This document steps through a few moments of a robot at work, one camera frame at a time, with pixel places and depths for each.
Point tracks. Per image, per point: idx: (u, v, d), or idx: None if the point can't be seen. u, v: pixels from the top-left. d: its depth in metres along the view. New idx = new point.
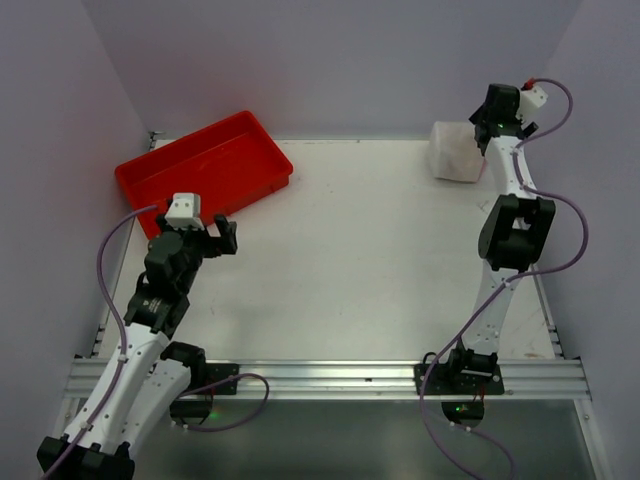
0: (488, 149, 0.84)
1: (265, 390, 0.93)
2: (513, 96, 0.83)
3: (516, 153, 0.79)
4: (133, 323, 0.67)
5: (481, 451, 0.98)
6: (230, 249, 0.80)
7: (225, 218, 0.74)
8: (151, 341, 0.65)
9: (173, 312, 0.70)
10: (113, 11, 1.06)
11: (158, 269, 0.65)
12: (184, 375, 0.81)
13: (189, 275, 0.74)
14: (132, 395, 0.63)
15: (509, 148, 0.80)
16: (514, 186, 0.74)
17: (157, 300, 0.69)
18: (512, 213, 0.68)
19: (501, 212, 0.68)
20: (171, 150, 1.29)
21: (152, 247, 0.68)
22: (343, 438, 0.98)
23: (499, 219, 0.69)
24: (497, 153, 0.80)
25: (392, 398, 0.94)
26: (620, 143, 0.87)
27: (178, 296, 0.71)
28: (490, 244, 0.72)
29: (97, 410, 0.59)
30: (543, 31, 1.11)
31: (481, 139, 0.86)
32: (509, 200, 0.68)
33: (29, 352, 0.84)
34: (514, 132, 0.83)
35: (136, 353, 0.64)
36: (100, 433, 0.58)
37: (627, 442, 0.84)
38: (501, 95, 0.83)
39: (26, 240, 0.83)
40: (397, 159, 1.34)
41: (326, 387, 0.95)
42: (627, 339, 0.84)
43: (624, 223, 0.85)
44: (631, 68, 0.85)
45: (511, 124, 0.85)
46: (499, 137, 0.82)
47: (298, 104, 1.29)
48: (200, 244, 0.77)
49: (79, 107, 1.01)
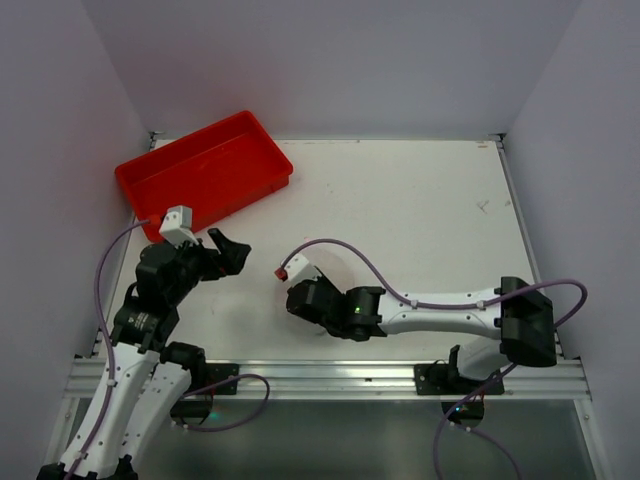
0: (385, 329, 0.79)
1: (265, 390, 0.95)
2: (317, 290, 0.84)
3: (416, 302, 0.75)
4: (120, 342, 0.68)
5: (482, 453, 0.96)
6: (231, 268, 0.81)
7: (218, 232, 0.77)
8: (139, 362, 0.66)
9: (162, 326, 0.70)
10: (111, 11, 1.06)
11: (146, 280, 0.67)
12: (185, 376, 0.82)
13: (183, 289, 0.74)
14: (125, 417, 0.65)
15: (403, 309, 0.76)
16: (480, 314, 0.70)
17: (143, 314, 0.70)
18: (525, 326, 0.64)
19: (523, 336, 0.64)
20: (171, 151, 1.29)
21: (145, 255, 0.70)
22: (346, 439, 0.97)
23: (529, 347, 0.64)
24: (406, 321, 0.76)
25: (392, 398, 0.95)
26: (619, 145, 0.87)
27: (169, 308, 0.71)
28: (547, 352, 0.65)
29: (90, 438, 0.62)
30: (543, 32, 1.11)
31: (366, 333, 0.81)
32: (508, 327, 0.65)
33: (29, 353, 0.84)
34: (371, 294, 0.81)
35: (125, 375, 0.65)
36: (96, 461, 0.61)
37: (627, 443, 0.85)
38: (315, 302, 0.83)
39: (26, 241, 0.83)
40: (397, 158, 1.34)
41: (326, 387, 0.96)
42: (625, 340, 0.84)
43: (624, 225, 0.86)
44: (627, 71, 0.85)
45: (354, 301, 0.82)
46: (380, 316, 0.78)
47: (298, 105, 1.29)
48: (198, 259, 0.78)
49: (78, 109, 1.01)
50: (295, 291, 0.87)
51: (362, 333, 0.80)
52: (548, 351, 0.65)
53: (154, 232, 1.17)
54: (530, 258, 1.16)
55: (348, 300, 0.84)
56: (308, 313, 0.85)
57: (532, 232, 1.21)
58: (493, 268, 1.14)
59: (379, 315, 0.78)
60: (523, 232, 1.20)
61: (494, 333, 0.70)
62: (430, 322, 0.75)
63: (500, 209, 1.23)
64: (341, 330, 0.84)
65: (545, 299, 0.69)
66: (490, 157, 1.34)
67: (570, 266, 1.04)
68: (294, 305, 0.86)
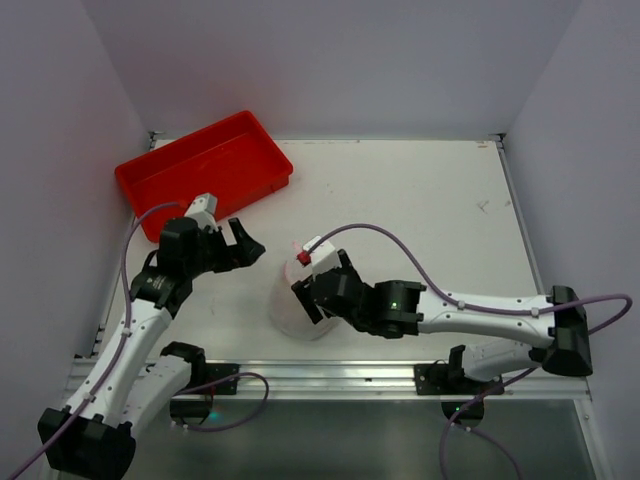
0: (418, 329, 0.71)
1: (265, 390, 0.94)
2: (349, 280, 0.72)
3: (465, 305, 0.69)
4: (138, 299, 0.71)
5: (482, 453, 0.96)
6: (245, 260, 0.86)
7: (238, 221, 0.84)
8: (154, 316, 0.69)
9: (177, 291, 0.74)
10: (111, 11, 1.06)
11: (171, 241, 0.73)
12: (184, 369, 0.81)
13: (198, 265, 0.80)
14: (134, 370, 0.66)
15: (446, 309, 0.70)
16: (532, 322, 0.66)
17: (160, 278, 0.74)
18: (576, 339, 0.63)
19: (580, 350, 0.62)
20: (171, 150, 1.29)
21: (170, 223, 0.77)
22: (346, 439, 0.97)
23: (577, 360, 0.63)
24: (449, 323, 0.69)
25: (392, 398, 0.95)
26: (619, 146, 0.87)
27: (185, 275, 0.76)
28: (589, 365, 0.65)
29: (101, 382, 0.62)
30: (543, 32, 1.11)
31: (399, 331, 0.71)
32: (565, 340, 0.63)
33: (29, 353, 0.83)
34: (406, 289, 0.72)
35: (140, 327, 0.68)
36: (103, 405, 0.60)
37: (626, 442, 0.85)
38: (349, 294, 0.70)
39: (26, 241, 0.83)
40: (397, 159, 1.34)
41: (326, 387, 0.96)
42: (625, 339, 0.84)
43: (624, 225, 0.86)
44: (627, 72, 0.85)
45: (391, 293, 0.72)
46: (422, 313, 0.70)
47: (299, 105, 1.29)
48: (215, 245, 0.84)
49: (78, 109, 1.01)
50: (323, 281, 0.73)
51: (395, 329, 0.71)
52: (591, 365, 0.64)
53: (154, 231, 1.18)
54: (530, 258, 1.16)
55: (381, 292, 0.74)
56: (337, 309, 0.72)
57: (532, 232, 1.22)
58: (493, 268, 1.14)
59: (418, 314, 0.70)
60: (523, 232, 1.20)
61: (543, 343, 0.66)
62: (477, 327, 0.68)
63: (501, 209, 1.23)
64: (368, 329, 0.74)
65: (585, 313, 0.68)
66: (490, 157, 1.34)
67: (570, 266, 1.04)
68: (321, 298, 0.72)
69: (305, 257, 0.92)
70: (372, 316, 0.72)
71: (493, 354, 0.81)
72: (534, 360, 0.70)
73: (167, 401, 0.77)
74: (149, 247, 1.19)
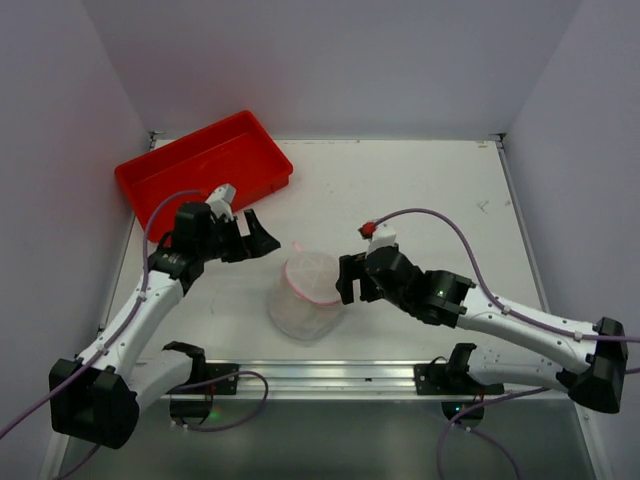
0: (457, 322, 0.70)
1: (265, 390, 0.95)
2: (403, 259, 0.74)
3: (510, 310, 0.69)
4: (154, 271, 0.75)
5: (482, 453, 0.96)
6: (257, 249, 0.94)
7: (253, 212, 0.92)
8: (169, 285, 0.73)
9: (190, 269, 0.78)
10: (111, 11, 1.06)
11: (186, 221, 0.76)
12: (184, 362, 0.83)
13: (211, 247, 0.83)
14: (146, 333, 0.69)
15: (490, 310, 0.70)
16: (571, 343, 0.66)
17: (176, 256, 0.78)
18: (613, 371, 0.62)
19: (614, 384, 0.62)
20: (171, 150, 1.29)
21: (187, 204, 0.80)
22: (345, 439, 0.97)
23: (607, 392, 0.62)
24: (488, 323, 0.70)
25: (391, 398, 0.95)
26: (619, 146, 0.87)
27: (198, 255, 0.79)
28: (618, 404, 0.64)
29: (114, 338, 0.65)
30: (544, 32, 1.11)
31: (439, 319, 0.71)
32: (600, 369, 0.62)
33: (29, 353, 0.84)
34: (455, 281, 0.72)
35: (155, 294, 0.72)
36: (115, 358, 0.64)
37: (626, 442, 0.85)
38: (401, 271, 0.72)
39: (26, 242, 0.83)
40: (397, 159, 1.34)
41: (325, 387, 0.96)
42: (626, 340, 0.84)
43: (624, 225, 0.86)
44: (628, 72, 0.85)
45: (440, 281, 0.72)
46: (466, 306, 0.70)
47: (299, 105, 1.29)
48: (230, 234, 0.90)
49: (78, 109, 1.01)
50: (378, 256, 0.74)
51: (435, 316, 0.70)
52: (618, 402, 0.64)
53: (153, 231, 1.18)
54: (531, 258, 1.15)
55: (429, 279, 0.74)
56: (383, 283, 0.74)
57: (532, 232, 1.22)
58: (493, 268, 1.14)
59: (461, 306, 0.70)
60: (523, 232, 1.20)
61: (575, 365, 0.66)
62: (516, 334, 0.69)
63: (500, 209, 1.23)
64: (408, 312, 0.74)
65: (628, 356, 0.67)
66: (490, 156, 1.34)
67: (570, 267, 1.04)
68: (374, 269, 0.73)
69: (370, 229, 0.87)
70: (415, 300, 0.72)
71: (512, 363, 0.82)
72: (561, 383, 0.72)
73: (166, 390, 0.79)
74: (149, 247, 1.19)
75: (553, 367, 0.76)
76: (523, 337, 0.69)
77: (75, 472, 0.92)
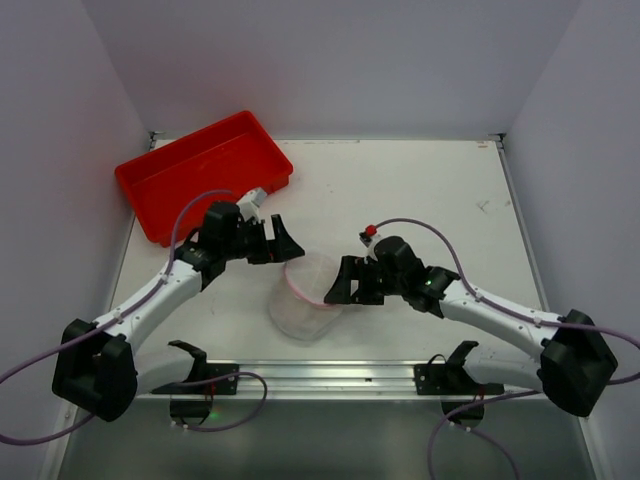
0: (443, 311, 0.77)
1: (264, 390, 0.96)
2: (409, 249, 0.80)
3: (483, 296, 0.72)
4: (179, 260, 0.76)
5: (482, 454, 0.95)
6: (279, 254, 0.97)
7: (278, 217, 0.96)
8: (192, 274, 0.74)
9: (213, 266, 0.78)
10: (111, 11, 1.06)
11: (215, 220, 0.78)
12: (185, 359, 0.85)
13: (234, 248, 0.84)
14: (159, 314, 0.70)
15: (465, 297, 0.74)
16: (531, 328, 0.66)
17: (201, 251, 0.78)
18: (569, 356, 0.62)
19: (566, 366, 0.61)
20: (171, 150, 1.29)
21: (216, 203, 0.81)
22: (345, 439, 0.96)
23: (563, 377, 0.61)
24: (464, 310, 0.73)
25: (392, 398, 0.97)
26: (620, 145, 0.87)
27: (221, 253, 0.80)
28: (584, 397, 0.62)
29: (131, 309, 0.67)
30: (543, 32, 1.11)
31: (425, 305, 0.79)
32: (555, 350, 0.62)
33: (30, 352, 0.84)
34: (447, 276, 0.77)
35: (176, 279, 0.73)
36: (128, 328, 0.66)
37: (627, 442, 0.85)
38: (401, 257, 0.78)
39: (25, 240, 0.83)
40: (396, 159, 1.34)
41: (325, 387, 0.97)
42: (627, 340, 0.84)
43: (624, 224, 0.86)
44: (628, 72, 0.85)
45: (432, 273, 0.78)
46: (445, 294, 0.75)
47: (299, 104, 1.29)
48: (255, 236, 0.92)
49: (79, 108, 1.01)
50: (387, 240, 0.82)
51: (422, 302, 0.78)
52: (581, 392, 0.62)
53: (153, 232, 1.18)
54: (531, 258, 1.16)
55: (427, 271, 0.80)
56: (387, 266, 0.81)
57: (532, 232, 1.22)
58: (493, 269, 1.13)
59: (442, 294, 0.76)
60: (524, 232, 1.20)
61: (535, 350, 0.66)
62: (488, 320, 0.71)
63: (500, 209, 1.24)
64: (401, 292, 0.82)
65: (606, 353, 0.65)
66: (490, 157, 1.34)
67: (571, 266, 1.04)
68: (380, 250, 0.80)
69: (370, 232, 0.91)
70: (409, 285, 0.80)
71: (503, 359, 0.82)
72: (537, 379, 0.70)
73: (162, 382, 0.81)
74: (149, 246, 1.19)
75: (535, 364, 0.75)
76: (493, 322, 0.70)
77: (76, 472, 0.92)
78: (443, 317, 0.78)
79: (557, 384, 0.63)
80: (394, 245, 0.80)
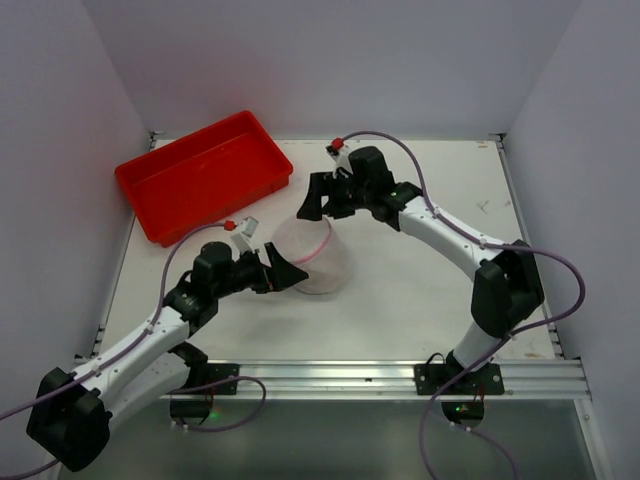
0: (401, 222, 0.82)
1: (263, 390, 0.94)
2: (383, 160, 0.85)
3: (439, 215, 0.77)
4: (167, 306, 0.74)
5: (481, 454, 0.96)
6: (277, 283, 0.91)
7: (271, 245, 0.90)
8: (177, 325, 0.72)
9: (202, 313, 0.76)
10: (111, 11, 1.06)
11: (203, 269, 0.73)
12: (182, 371, 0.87)
13: (227, 286, 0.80)
14: (140, 364, 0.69)
15: (423, 213, 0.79)
16: (475, 248, 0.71)
17: (191, 298, 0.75)
18: (501, 276, 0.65)
19: (495, 286, 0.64)
20: (171, 151, 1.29)
21: (206, 249, 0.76)
22: (346, 438, 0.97)
23: (491, 294, 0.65)
24: (420, 224, 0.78)
25: (392, 398, 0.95)
26: (620, 145, 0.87)
27: (212, 299, 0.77)
28: (503, 319, 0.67)
29: (110, 362, 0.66)
30: (543, 32, 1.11)
31: (385, 216, 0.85)
32: (490, 270, 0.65)
33: (30, 353, 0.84)
34: (412, 193, 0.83)
35: (161, 330, 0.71)
36: (104, 382, 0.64)
37: (628, 444, 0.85)
38: (373, 164, 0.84)
39: (25, 240, 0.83)
40: (396, 158, 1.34)
41: (326, 387, 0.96)
42: (628, 340, 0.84)
43: (624, 224, 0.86)
44: (628, 71, 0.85)
45: (401, 187, 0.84)
46: (406, 206, 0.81)
47: (298, 104, 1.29)
48: (252, 268, 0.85)
49: (78, 108, 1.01)
50: (363, 148, 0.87)
51: (383, 211, 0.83)
52: (502, 312, 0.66)
53: (154, 232, 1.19)
54: None
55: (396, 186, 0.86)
56: (358, 173, 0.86)
57: (532, 232, 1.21)
58: None
59: (404, 206, 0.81)
60: (524, 232, 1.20)
61: (472, 269, 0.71)
62: (438, 234, 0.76)
63: (500, 209, 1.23)
64: (366, 202, 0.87)
65: (537, 287, 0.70)
66: (491, 157, 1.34)
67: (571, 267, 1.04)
68: (354, 156, 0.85)
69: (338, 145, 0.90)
70: (374, 194, 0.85)
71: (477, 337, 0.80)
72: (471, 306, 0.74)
73: (156, 398, 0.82)
74: (148, 247, 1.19)
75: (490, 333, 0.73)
76: (441, 238, 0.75)
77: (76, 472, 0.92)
78: (399, 230, 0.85)
79: (485, 302, 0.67)
80: (373, 153, 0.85)
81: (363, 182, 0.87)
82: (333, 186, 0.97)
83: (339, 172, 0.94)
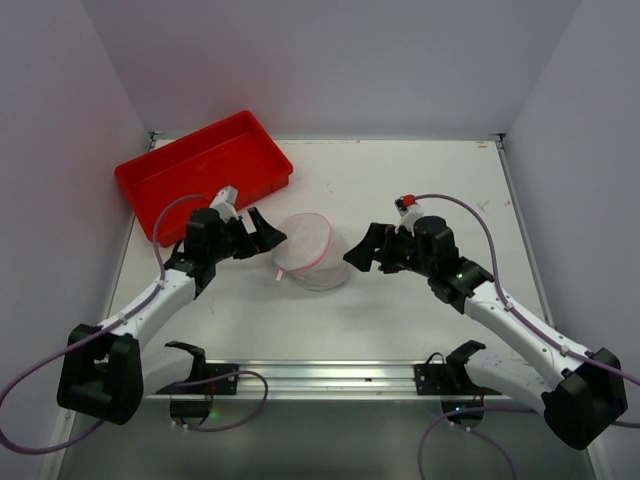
0: (465, 306, 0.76)
1: (264, 390, 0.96)
2: (450, 235, 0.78)
3: (513, 308, 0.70)
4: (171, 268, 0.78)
5: (482, 455, 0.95)
6: (266, 245, 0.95)
7: (255, 210, 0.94)
8: (187, 279, 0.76)
9: (204, 273, 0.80)
10: (111, 11, 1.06)
11: (197, 230, 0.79)
12: (186, 358, 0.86)
13: (221, 250, 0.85)
14: (159, 319, 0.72)
15: (494, 302, 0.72)
16: (556, 355, 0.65)
17: (190, 260, 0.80)
18: (586, 392, 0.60)
19: (578, 401, 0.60)
20: (171, 150, 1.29)
21: (195, 214, 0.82)
22: (346, 435, 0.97)
23: (570, 405, 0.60)
24: (490, 314, 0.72)
25: (393, 398, 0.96)
26: (619, 144, 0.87)
27: (210, 259, 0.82)
28: (586, 435, 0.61)
29: (134, 310, 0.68)
30: (543, 32, 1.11)
31: (449, 297, 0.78)
32: (573, 383, 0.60)
33: (29, 352, 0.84)
34: (480, 274, 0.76)
35: (172, 285, 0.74)
36: (133, 328, 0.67)
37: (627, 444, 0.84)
38: (442, 242, 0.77)
39: (25, 240, 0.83)
40: (396, 158, 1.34)
41: (326, 387, 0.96)
42: (627, 341, 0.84)
43: (623, 223, 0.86)
44: (627, 70, 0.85)
45: (466, 266, 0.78)
46: (475, 293, 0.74)
47: (299, 104, 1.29)
48: (238, 233, 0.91)
49: (79, 108, 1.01)
50: (429, 219, 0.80)
51: (447, 293, 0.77)
52: (583, 424, 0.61)
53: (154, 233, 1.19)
54: (532, 258, 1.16)
55: (461, 263, 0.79)
56: (422, 246, 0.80)
57: (532, 232, 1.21)
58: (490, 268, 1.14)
59: (471, 291, 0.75)
60: (524, 231, 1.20)
61: (552, 377, 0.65)
62: (509, 328, 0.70)
63: (500, 209, 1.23)
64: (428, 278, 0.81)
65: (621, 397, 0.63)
66: (491, 157, 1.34)
67: (571, 266, 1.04)
68: (421, 230, 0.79)
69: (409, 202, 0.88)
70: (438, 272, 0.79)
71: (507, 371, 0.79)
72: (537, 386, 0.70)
73: (163, 382, 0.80)
74: (148, 247, 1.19)
75: (539, 385, 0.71)
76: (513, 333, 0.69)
77: (76, 471, 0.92)
78: (462, 313, 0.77)
79: (564, 414, 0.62)
80: (442, 229, 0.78)
81: (427, 257, 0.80)
82: (390, 242, 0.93)
83: (401, 229, 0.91)
